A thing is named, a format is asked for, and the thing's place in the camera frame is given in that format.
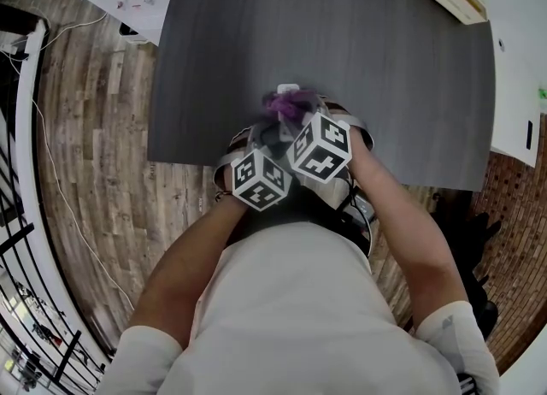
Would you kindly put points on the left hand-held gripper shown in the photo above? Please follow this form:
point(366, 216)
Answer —
point(260, 181)

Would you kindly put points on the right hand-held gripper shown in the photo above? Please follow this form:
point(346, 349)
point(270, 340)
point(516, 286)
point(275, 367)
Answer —
point(320, 145)

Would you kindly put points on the purple cloth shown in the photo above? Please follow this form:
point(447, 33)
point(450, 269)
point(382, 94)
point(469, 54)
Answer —
point(284, 104)

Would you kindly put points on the white remote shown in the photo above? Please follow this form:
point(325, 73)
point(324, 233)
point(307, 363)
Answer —
point(287, 86)

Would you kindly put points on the person's left forearm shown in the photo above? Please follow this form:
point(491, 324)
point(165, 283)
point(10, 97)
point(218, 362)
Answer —
point(184, 273)

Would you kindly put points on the person's right forearm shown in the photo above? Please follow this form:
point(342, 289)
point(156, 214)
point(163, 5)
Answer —
point(406, 235)

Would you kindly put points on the person's right hand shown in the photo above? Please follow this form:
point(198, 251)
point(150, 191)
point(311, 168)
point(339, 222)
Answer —
point(337, 107)

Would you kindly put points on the person's black trousers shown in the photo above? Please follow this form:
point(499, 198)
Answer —
point(299, 205)

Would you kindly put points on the black battery box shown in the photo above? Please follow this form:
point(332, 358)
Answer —
point(361, 209)

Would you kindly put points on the person's white shirt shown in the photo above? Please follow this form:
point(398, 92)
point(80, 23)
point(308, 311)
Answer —
point(299, 320)

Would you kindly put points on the small white bin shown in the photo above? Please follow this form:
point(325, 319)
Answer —
point(128, 32)

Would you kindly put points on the black office chair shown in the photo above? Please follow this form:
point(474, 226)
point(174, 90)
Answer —
point(478, 235)

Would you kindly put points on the white desk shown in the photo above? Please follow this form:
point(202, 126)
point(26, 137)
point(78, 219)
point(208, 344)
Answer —
point(517, 64)

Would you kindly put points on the slim black device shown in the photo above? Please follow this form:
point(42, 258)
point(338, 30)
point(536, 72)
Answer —
point(530, 134)

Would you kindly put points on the small green object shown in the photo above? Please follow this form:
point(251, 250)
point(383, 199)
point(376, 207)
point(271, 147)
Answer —
point(542, 95)

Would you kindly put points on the black metal railing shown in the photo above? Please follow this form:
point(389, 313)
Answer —
point(17, 237)

